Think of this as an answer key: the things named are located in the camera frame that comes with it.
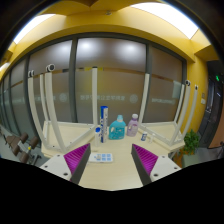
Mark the pale purple bottle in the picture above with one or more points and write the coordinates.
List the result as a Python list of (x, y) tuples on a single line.
[(132, 127)]

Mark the small white blue jar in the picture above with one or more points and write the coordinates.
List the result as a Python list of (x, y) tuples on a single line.
[(144, 136)]

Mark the upturned white table right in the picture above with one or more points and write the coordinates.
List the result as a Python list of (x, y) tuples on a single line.
[(167, 108)]

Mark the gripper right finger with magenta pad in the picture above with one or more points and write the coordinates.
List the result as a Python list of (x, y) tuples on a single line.
[(151, 167)]

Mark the teal detergent bottle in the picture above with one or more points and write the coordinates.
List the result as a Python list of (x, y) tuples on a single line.
[(117, 129)]

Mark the upturned white table left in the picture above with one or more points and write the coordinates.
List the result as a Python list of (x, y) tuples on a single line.
[(51, 135)]

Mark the upturned white table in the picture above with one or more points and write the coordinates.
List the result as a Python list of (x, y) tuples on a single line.
[(167, 108), (51, 135)]

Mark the green potted plant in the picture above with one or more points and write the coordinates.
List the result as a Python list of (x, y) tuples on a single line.
[(191, 140)]

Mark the small white blue-capped bottle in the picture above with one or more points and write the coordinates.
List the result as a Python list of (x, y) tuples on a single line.
[(97, 136)]

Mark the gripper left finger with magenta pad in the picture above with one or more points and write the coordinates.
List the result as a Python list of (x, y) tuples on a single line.
[(69, 166)]

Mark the tall blue white tube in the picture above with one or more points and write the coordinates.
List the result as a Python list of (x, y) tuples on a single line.
[(103, 122)]

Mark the brown office chairs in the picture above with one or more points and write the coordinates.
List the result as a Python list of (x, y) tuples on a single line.
[(17, 145)]

